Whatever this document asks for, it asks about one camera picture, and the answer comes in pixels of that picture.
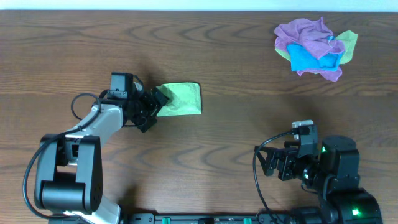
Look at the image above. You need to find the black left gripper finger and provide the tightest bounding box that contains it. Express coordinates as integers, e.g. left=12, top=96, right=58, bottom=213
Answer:
left=150, top=87, right=169, bottom=109
left=136, top=114, right=157, bottom=133

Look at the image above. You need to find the light green microfiber cloth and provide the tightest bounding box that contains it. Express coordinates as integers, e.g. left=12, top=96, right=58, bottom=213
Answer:
left=157, top=82, right=202, bottom=117

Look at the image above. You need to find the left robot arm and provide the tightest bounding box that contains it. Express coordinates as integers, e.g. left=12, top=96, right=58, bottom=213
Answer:
left=23, top=72, right=169, bottom=224

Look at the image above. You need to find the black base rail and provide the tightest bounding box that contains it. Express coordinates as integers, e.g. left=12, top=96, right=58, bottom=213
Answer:
left=119, top=213, right=288, bottom=224

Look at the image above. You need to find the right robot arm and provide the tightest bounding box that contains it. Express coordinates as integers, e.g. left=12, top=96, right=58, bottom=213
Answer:
left=253, top=134, right=382, bottom=223

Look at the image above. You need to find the blue microfiber cloth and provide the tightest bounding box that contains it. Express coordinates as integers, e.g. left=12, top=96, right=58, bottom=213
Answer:
left=286, top=35, right=345, bottom=71

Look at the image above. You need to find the purple microfiber cloth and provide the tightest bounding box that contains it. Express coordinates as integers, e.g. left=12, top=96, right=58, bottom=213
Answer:
left=274, top=18, right=342, bottom=82

